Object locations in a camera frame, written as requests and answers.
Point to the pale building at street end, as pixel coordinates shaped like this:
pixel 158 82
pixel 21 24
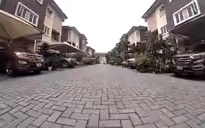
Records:
pixel 102 58

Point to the dark suv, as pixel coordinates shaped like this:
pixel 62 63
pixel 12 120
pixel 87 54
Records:
pixel 193 61

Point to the grey brick paved road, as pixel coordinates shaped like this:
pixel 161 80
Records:
pixel 102 96

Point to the dark red car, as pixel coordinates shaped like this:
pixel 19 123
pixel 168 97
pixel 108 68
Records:
pixel 21 60

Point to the brown and cream building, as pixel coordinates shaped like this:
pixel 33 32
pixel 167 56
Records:
pixel 40 13
pixel 176 11
pixel 70 36

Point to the pale carport canopy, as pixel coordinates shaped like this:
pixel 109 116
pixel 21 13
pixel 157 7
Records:
pixel 63 47

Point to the beige carport canopy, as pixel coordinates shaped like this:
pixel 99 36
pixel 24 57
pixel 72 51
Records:
pixel 8 28

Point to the row of trees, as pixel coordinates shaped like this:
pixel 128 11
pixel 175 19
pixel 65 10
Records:
pixel 116 55

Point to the green bushes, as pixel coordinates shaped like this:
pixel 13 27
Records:
pixel 153 56

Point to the dark carport canopy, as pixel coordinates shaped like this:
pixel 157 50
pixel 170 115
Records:
pixel 195 30

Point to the vehicle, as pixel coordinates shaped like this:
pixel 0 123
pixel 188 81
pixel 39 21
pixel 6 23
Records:
pixel 130 62

